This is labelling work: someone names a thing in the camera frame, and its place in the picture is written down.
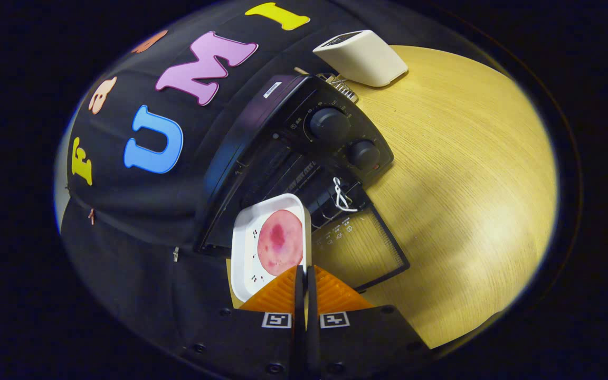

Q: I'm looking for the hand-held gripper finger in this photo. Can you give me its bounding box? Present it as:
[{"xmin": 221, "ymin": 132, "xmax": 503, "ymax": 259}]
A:
[
  {"xmin": 307, "ymin": 265, "xmax": 434, "ymax": 380},
  {"xmin": 180, "ymin": 265, "xmax": 305, "ymax": 380}
]

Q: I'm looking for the pink round food slice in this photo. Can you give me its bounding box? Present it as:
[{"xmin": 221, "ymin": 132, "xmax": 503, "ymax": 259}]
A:
[{"xmin": 257, "ymin": 210, "xmax": 304, "ymax": 277}]

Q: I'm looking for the white square food tray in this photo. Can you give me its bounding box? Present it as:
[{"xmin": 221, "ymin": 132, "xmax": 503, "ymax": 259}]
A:
[{"xmin": 230, "ymin": 193, "xmax": 312, "ymax": 302}]

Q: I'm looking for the black toaster oven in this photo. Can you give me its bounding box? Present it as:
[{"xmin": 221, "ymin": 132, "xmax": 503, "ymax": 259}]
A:
[{"xmin": 193, "ymin": 74, "xmax": 410, "ymax": 291}]

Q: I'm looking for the white bread toaster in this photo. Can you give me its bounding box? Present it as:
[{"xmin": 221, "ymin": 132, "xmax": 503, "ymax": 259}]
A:
[{"xmin": 312, "ymin": 30, "xmax": 409, "ymax": 88}]

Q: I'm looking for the black backdrop cloth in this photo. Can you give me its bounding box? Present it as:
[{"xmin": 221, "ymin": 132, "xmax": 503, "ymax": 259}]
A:
[{"xmin": 59, "ymin": 0, "xmax": 336, "ymax": 344}]

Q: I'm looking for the white string tie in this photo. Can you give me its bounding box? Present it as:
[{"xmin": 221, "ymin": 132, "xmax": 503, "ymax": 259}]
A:
[{"xmin": 332, "ymin": 177, "xmax": 358, "ymax": 213}]

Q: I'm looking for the metal wire utensil holder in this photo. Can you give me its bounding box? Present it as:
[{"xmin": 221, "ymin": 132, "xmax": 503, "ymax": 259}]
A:
[{"xmin": 317, "ymin": 73, "xmax": 359, "ymax": 103}]

